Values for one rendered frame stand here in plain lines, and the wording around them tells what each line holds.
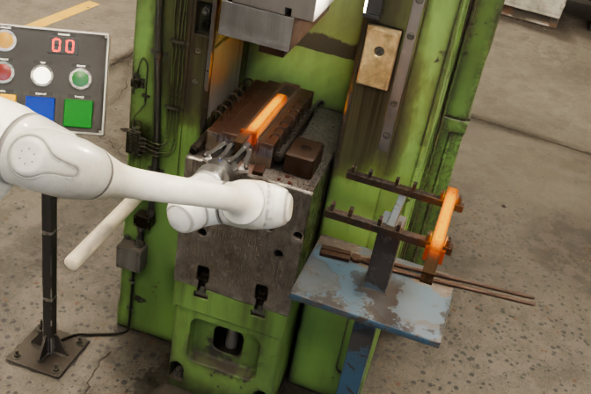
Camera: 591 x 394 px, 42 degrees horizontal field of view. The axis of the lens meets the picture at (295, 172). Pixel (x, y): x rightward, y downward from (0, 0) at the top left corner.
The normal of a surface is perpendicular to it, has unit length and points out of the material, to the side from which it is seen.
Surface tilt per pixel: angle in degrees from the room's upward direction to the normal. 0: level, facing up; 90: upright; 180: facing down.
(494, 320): 0
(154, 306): 90
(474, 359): 0
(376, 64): 90
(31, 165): 54
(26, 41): 60
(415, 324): 0
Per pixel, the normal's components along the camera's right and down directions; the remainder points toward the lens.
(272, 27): -0.29, 0.44
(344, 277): 0.15, -0.85
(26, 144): -0.14, -0.01
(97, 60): 0.20, 0.03
